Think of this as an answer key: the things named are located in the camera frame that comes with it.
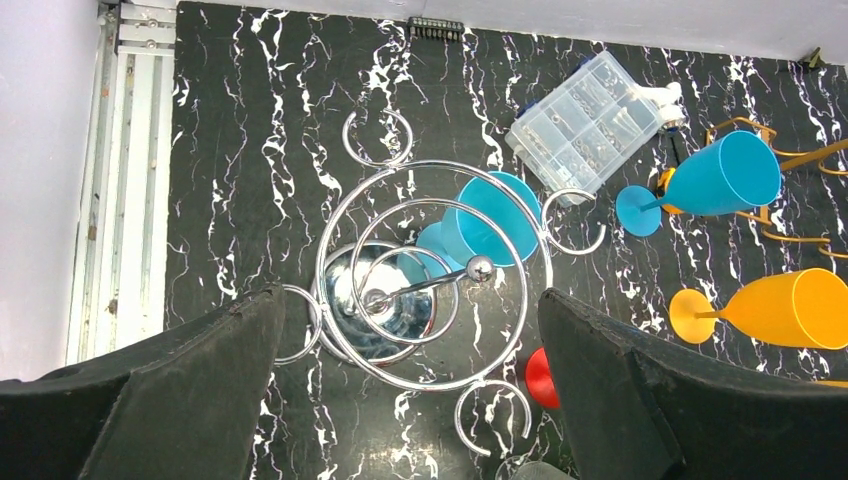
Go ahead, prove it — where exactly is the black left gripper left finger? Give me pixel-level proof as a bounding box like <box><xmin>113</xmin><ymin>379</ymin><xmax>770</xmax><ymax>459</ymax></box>
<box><xmin>1</xmin><ymin>285</ymin><xmax>286</xmax><ymax>479</ymax></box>

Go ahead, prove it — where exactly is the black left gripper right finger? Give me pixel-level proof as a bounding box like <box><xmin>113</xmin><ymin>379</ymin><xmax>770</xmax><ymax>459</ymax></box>
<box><xmin>538</xmin><ymin>288</ymin><xmax>847</xmax><ymax>479</ymax></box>

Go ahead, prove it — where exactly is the blue plastic goblet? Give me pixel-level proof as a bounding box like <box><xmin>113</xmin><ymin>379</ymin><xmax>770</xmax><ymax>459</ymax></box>
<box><xmin>397</xmin><ymin>171</ymin><xmax>543</xmax><ymax>280</ymax></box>
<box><xmin>615</xmin><ymin>131</ymin><xmax>783</xmax><ymax>237</ymax></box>

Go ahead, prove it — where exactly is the chrome spiral glass rack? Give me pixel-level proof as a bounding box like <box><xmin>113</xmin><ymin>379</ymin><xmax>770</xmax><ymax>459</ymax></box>
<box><xmin>273</xmin><ymin>113</ymin><xmax>596</xmax><ymax>457</ymax></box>

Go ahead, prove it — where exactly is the clear glass wine glass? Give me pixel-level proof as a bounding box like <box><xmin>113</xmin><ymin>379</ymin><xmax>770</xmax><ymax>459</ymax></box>
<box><xmin>493</xmin><ymin>455</ymin><xmax>575</xmax><ymax>480</ymax></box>

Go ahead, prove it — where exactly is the red plastic goblet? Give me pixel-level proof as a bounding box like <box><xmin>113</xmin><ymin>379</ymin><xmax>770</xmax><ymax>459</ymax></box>
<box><xmin>524</xmin><ymin>347</ymin><xmax>560</xmax><ymax>409</ymax></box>

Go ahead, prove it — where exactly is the orange plastic goblet near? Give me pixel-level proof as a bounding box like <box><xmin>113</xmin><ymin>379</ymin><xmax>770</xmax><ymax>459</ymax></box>
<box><xmin>669</xmin><ymin>268</ymin><xmax>847</xmax><ymax>350</ymax></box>

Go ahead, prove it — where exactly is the yellow tape measure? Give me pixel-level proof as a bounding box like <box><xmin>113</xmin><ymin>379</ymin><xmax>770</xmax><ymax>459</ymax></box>
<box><xmin>654</xmin><ymin>168</ymin><xmax>683</xmax><ymax>215</ymax></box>

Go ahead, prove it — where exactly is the blue plastic goblet back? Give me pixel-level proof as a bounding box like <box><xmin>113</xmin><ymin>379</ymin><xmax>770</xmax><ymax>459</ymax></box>
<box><xmin>615</xmin><ymin>131</ymin><xmax>783</xmax><ymax>237</ymax></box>

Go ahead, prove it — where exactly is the clear plastic parts box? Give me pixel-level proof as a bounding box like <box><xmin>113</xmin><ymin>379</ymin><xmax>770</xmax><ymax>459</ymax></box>
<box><xmin>505</xmin><ymin>51</ymin><xmax>663</xmax><ymax>194</ymax></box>

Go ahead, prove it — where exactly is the white small tool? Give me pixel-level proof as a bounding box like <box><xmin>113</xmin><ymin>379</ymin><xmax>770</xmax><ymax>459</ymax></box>
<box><xmin>636</xmin><ymin>81</ymin><xmax>686</xmax><ymax>133</ymax></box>

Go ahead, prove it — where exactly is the black screwdriver bit strip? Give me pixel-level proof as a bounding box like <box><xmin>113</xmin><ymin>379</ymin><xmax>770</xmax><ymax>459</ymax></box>
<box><xmin>406</xmin><ymin>16</ymin><xmax>465</xmax><ymax>42</ymax></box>

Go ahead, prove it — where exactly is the aluminium frame rail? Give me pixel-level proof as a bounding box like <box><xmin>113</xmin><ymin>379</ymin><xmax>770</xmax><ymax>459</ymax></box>
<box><xmin>65</xmin><ymin>1</ymin><xmax>177</xmax><ymax>365</ymax></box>

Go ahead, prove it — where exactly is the gold wire glass rack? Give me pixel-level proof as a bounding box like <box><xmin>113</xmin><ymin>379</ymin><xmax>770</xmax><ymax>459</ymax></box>
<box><xmin>704</xmin><ymin>116</ymin><xmax>848</xmax><ymax>261</ymax></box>

